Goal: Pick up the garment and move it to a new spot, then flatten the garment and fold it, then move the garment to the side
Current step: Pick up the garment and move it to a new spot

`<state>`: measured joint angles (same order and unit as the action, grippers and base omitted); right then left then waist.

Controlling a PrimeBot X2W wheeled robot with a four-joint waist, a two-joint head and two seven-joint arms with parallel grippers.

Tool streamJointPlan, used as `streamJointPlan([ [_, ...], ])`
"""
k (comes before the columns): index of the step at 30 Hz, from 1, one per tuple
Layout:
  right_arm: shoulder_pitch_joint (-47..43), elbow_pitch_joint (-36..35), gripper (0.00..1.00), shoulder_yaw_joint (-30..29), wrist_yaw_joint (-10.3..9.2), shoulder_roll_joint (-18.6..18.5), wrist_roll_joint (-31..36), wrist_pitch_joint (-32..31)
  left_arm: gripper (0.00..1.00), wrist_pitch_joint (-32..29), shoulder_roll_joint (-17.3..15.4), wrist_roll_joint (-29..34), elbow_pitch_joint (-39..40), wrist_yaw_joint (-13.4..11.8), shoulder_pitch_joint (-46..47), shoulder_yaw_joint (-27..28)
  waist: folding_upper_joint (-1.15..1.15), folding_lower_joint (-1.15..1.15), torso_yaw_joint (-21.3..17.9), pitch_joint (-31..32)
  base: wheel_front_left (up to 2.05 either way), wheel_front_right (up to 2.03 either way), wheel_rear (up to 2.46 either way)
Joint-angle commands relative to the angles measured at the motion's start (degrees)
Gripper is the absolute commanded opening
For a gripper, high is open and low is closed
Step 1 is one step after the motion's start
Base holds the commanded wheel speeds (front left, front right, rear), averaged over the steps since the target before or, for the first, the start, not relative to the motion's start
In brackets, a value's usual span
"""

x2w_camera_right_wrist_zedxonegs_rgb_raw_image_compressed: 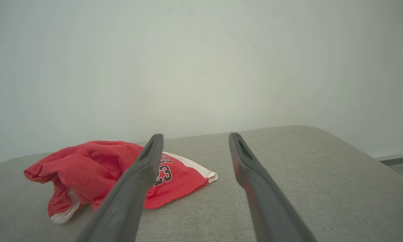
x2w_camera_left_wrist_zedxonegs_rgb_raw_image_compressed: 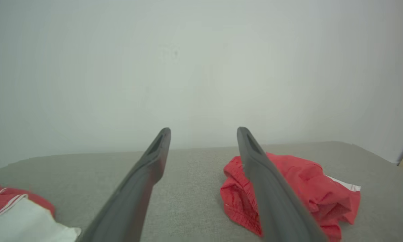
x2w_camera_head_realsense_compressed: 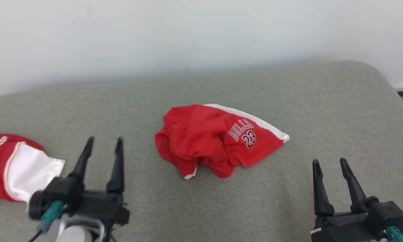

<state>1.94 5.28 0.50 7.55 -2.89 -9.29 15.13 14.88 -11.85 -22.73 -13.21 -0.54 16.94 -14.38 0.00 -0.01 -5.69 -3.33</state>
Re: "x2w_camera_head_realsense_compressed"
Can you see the red and white jersey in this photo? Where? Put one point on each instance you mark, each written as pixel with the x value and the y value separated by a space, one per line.
pixel 23 171

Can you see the red Bulls 23 shorts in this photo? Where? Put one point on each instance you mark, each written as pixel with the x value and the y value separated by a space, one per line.
pixel 201 137

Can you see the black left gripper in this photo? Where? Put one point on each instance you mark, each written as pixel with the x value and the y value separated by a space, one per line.
pixel 94 205

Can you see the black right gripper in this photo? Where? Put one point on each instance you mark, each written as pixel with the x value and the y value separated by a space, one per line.
pixel 353 228

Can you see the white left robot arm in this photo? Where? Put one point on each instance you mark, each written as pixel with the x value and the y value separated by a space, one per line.
pixel 75 233

